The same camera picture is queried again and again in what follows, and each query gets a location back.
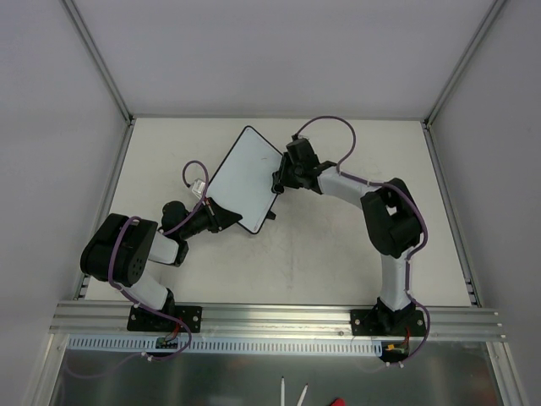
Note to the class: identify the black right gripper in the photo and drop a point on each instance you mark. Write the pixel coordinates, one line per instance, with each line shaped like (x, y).
(283, 172)

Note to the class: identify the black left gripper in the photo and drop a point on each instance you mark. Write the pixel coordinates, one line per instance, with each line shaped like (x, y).
(214, 216)

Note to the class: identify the small black-framed whiteboard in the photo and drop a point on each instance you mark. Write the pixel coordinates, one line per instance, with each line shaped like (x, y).
(242, 182)

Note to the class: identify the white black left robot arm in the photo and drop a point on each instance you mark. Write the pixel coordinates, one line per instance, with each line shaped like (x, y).
(122, 246)

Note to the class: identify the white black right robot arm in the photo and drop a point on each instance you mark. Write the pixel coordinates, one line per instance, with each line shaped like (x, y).
(392, 219)

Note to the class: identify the white stick left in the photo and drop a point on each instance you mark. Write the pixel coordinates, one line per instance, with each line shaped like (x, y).
(283, 391)

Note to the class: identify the white stick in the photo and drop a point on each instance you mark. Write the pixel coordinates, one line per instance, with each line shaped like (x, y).
(283, 391)
(302, 395)

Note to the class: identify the white stick right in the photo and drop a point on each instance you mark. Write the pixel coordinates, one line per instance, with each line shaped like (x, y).
(302, 395)

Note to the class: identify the red object at bottom edge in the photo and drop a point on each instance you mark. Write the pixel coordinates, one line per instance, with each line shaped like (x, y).
(338, 402)

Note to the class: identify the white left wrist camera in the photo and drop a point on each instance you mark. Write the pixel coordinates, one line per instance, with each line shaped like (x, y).
(199, 189)

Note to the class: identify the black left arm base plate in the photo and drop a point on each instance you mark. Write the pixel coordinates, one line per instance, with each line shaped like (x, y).
(140, 320)

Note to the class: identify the left aluminium frame post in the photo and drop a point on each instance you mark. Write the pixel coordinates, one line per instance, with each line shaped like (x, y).
(78, 21)

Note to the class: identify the aluminium frame post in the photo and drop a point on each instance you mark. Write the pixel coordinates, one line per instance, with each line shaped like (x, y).
(78, 21)
(475, 42)

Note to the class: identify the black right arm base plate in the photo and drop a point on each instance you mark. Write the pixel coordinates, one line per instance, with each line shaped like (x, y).
(364, 322)

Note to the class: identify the aluminium mounting rail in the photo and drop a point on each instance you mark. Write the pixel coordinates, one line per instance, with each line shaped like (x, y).
(467, 324)

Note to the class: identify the white slotted cable duct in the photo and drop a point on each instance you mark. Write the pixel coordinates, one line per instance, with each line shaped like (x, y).
(224, 345)

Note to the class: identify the right aluminium frame post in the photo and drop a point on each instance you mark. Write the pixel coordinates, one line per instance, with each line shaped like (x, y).
(475, 42)

